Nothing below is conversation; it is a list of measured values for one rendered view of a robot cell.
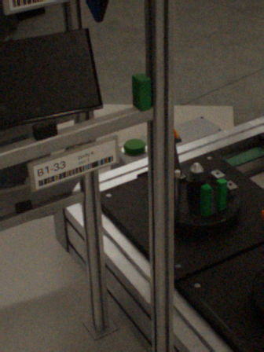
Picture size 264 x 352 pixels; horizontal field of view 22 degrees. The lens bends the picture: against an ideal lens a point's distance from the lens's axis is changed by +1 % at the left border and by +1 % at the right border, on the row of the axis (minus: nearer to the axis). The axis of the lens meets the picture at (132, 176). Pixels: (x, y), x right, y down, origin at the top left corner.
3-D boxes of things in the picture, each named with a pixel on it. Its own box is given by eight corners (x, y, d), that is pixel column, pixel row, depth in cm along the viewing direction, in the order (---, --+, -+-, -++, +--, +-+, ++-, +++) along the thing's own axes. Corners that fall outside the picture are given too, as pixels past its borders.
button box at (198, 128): (110, 174, 126) (108, 145, 123) (201, 141, 135) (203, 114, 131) (129, 192, 121) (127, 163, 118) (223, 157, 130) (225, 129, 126)
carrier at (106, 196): (93, 203, 110) (87, 138, 103) (211, 159, 120) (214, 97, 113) (174, 292, 93) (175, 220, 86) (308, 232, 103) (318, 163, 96)
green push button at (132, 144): (119, 152, 123) (119, 142, 122) (138, 145, 125) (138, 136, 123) (130, 162, 120) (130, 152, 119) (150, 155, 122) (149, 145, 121)
